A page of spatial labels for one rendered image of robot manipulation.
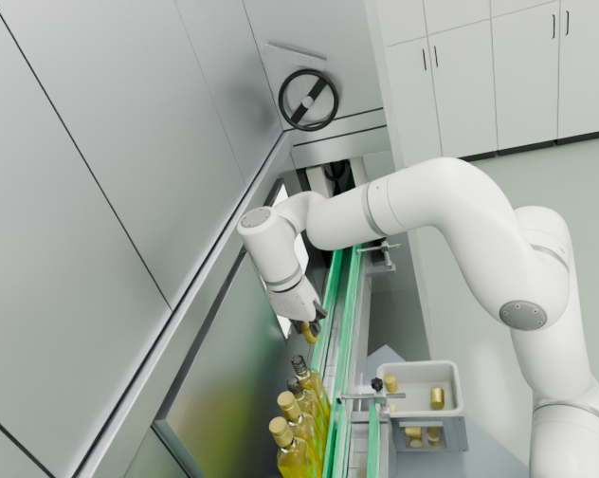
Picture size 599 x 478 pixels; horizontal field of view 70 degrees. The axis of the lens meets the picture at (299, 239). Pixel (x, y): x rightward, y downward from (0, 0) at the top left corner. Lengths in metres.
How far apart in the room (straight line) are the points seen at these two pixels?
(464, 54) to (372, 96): 2.87
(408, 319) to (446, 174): 1.53
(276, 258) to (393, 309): 1.30
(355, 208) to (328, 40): 0.96
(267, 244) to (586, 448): 0.62
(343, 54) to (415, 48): 2.82
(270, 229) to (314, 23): 0.91
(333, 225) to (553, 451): 0.52
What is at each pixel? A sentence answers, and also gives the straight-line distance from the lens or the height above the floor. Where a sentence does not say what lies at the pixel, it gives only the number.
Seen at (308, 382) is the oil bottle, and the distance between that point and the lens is 1.02.
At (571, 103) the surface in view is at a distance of 4.74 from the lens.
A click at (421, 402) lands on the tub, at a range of 1.33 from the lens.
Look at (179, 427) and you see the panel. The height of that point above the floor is 1.45.
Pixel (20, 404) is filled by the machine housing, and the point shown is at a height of 1.70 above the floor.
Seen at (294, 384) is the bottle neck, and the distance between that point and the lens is 0.95.
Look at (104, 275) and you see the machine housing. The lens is 0.71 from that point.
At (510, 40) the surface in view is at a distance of 4.44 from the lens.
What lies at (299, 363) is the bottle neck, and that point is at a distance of 0.99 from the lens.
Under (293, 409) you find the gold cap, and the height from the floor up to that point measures 1.31.
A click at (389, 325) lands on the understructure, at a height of 0.54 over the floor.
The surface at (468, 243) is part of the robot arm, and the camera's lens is 0.61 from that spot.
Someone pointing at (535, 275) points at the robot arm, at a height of 1.64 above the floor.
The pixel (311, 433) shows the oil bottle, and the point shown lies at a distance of 0.97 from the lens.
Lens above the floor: 2.01
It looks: 30 degrees down
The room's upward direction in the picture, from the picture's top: 19 degrees counter-clockwise
